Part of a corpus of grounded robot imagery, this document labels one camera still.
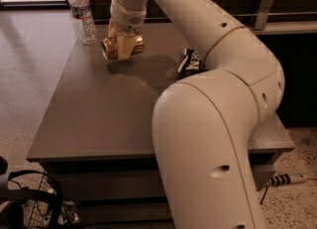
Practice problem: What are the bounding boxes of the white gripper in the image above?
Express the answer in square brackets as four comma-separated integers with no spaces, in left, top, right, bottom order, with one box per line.
[108,0,147,60]

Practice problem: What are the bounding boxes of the orange soda can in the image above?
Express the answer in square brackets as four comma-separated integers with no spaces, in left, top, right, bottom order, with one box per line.
[101,35,145,60]

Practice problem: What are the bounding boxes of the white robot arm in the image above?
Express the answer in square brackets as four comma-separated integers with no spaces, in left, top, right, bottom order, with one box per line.
[109,0,284,229]

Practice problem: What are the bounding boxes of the clear plastic water bottle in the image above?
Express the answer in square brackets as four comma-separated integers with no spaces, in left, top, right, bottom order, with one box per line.
[68,0,97,46]

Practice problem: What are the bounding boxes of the dark blue chip bag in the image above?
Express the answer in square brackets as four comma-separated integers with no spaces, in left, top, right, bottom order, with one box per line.
[177,48,207,79]

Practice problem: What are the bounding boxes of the grey drawer cabinet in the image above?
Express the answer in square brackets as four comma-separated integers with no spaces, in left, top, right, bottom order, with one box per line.
[26,21,296,229]

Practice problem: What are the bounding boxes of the white power strip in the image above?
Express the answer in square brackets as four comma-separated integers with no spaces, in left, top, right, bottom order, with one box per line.
[266,173,308,186]

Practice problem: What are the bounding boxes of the horizontal metal rail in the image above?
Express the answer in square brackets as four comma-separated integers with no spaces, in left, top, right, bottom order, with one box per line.
[94,12,317,24]

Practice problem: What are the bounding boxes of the right metal wall bracket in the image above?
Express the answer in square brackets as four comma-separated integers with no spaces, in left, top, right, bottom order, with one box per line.
[254,0,274,31]

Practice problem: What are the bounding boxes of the black bag straps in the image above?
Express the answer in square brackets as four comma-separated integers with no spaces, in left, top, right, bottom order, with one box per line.
[0,156,63,229]

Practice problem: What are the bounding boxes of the wire mesh basket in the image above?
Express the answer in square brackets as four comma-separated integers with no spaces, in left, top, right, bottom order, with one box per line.
[28,172,63,229]

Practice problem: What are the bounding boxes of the black power cable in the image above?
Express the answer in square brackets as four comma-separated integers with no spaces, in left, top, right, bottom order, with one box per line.
[259,184,269,205]

